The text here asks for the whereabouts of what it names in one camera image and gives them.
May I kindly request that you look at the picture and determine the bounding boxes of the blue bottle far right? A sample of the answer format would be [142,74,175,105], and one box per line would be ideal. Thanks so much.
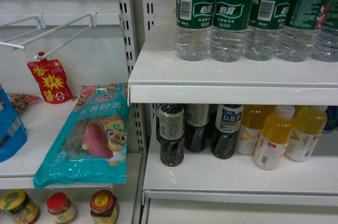
[323,106,337,133]

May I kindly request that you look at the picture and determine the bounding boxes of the yellow vitamin drink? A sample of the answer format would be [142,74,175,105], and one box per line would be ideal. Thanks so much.
[236,105,275,155]
[285,106,328,162]

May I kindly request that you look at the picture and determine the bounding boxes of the white drinks shelf below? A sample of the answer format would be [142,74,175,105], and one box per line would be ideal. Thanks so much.
[143,132,337,206]

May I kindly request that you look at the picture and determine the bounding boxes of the red spicy sauce pouch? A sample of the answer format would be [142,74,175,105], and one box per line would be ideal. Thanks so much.
[27,59,74,104]

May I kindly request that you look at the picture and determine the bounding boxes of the white slotted shelf upright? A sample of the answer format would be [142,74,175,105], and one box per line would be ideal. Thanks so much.
[119,0,147,154]

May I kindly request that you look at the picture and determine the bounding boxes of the red lid sauce jar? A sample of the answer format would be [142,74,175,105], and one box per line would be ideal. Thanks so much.
[46,192,77,223]

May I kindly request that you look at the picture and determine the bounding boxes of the dark tea bottle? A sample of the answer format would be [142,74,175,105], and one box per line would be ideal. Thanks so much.
[185,104,210,152]
[159,104,185,166]

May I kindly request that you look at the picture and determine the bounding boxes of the front yellow juice bottle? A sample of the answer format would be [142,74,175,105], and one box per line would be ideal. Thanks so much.
[253,105,295,171]

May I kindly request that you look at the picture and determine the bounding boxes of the teal sweet potato noodle bag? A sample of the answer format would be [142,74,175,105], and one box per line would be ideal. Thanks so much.
[33,83,130,189]

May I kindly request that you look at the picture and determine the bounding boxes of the dark chili sauce jar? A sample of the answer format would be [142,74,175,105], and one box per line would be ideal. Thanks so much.
[90,190,119,224]

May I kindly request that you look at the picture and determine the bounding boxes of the middle dark tea bottle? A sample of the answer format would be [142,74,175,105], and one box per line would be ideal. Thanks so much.
[185,104,210,152]

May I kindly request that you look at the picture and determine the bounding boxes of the water bottle shelf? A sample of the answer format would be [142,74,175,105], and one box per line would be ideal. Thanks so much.
[243,0,291,61]
[210,0,251,62]
[176,0,214,61]

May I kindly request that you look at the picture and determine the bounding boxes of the white wire display hook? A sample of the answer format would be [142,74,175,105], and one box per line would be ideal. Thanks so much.
[1,12,97,60]

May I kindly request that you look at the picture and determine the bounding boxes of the right yellow vitamin drink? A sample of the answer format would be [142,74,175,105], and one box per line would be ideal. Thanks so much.
[285,106,328,162]

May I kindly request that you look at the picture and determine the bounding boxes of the white water shelf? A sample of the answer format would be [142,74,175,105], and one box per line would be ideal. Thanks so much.
[128,17,337,106]

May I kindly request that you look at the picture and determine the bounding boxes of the oolong tea bottle white label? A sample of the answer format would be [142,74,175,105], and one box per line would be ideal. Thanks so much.
[211,104,244,160]

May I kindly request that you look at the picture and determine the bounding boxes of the yellow lid sauce jar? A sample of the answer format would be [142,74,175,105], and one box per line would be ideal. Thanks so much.
[1,189,40,224]

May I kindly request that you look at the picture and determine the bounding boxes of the white left side shelf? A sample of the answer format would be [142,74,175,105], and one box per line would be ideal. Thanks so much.
[0,98,145,190]

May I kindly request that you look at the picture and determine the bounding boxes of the small floral snack packet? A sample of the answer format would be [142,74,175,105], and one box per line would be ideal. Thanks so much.
[7,93,41,113]

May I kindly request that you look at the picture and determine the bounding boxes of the yellow vitamin drink left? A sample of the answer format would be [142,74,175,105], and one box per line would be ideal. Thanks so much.
[236,105,275,155]

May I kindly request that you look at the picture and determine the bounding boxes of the front dark tea bottle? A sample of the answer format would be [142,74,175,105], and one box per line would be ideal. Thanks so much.
[159,104,185,166]

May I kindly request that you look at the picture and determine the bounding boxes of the blue snack bag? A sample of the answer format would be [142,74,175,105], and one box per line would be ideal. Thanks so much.
[1,86,27,162]

